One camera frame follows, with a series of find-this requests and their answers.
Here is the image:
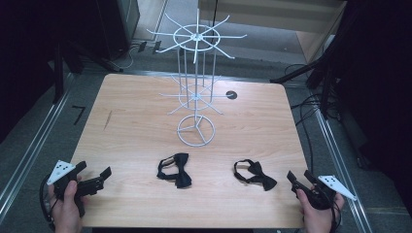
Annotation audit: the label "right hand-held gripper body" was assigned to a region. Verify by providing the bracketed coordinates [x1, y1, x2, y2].
[292, 175, 358, 211]

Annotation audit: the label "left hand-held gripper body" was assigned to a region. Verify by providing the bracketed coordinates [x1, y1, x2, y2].
[47, 159, 105, 218]

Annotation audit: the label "black bow tie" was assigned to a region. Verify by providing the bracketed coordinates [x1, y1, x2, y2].
[156, 152, 192, 189]
[233, 158, 278, 192]

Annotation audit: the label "white wire rotating rack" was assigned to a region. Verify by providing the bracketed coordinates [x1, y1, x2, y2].
[146, 8, 248, 149]

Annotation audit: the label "person's left hand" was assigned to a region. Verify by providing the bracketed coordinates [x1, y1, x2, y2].
[48, 180, 88, 233]

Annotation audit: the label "person's right hand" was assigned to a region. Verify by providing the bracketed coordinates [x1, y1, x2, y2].
[295, 188, 345, 233]

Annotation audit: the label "black stand leg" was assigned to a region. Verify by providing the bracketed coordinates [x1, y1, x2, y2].
[269, 57, 326, 85]

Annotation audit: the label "dark cabinet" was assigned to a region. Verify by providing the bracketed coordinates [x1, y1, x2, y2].
[95, 0, 141, 62]

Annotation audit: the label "light wooden furniture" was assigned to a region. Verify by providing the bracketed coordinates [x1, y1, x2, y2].
[197, 0, 348, 64]

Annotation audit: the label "metal floor rail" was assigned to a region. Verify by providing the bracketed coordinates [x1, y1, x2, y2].
[0, 72, 76, 224]
[312, 106, 373, 233]

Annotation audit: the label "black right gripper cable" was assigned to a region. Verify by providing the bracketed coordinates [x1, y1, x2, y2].
[328, 193, 344, 233]

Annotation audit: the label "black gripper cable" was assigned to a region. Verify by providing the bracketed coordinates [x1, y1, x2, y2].
[328, 193, 344, 233]
[38, 176, 56, 232]

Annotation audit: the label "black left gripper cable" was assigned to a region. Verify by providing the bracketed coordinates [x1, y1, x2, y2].
[38, 176, 56, 232]

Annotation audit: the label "black floor cables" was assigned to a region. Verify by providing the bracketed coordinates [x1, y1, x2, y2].
[284, 62, 343, 178]

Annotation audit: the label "black upright stand post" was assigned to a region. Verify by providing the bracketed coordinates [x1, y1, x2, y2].
[52, 42, 66, 105]

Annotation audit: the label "white floor cable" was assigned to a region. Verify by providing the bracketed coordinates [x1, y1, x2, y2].
[113, 43, 142, 71]

